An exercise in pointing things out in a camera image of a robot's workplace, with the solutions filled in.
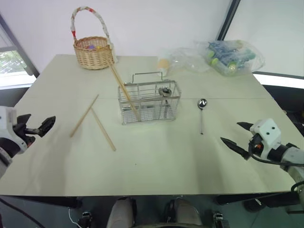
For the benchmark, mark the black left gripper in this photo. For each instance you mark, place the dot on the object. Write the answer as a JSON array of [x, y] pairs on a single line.
[[29, 131]]

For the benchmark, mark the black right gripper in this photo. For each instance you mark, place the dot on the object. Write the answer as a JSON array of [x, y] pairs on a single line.
[[254, 143]]

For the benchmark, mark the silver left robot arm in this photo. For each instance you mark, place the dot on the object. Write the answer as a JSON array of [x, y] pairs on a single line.
[[2, 159]]

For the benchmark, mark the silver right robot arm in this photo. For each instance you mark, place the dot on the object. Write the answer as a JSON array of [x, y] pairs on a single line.
[[293, 154]]

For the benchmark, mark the wooden chopstick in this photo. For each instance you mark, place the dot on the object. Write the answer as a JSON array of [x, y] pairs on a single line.
[[103, 129], [84, 116], [120, 82]]

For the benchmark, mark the metal spoon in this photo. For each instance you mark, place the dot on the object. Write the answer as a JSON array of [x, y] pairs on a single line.
[[164, 92], [202, 104]]

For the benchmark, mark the plastic bag of bottles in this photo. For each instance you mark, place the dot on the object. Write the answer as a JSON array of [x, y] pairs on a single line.
[[229, 57]]

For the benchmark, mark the purple toy piece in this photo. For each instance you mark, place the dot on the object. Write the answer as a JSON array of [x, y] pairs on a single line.
[[90, 46]]

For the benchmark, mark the grey rounded shape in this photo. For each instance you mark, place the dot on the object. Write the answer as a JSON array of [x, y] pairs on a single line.
[[186, 213], [121, 213]]

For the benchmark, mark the clear crumpled plastic bag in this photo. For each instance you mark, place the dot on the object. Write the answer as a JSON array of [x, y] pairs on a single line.
[[183, 60]]

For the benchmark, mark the yellow toy piece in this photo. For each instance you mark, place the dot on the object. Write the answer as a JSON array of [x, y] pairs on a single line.
[[99, 47]]

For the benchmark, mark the white and orange cup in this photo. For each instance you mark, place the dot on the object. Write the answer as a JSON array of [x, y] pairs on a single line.
[[163, 64]]

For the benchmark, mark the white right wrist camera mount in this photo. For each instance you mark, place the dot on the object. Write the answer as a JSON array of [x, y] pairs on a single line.
[[267, 133]]

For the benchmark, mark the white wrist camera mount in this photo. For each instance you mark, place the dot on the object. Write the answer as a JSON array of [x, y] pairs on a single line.
[[8, 118], [267, 133]]

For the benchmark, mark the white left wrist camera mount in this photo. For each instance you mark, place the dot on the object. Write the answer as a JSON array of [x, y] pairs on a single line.
[[8, 118]]

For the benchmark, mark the black table frame bar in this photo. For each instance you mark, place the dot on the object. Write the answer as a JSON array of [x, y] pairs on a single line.
[[259, 198]]

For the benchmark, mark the dark window frame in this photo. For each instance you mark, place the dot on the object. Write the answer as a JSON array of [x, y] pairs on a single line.
[[228, 19], [16, 45]]

